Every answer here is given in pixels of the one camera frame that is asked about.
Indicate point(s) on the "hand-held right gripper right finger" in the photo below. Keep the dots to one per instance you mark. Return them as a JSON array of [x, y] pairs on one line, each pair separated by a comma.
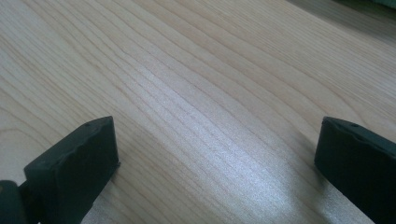
[[358, 168]]

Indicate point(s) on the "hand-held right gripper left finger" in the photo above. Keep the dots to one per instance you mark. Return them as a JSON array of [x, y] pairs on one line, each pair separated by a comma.
[[74, 168]]

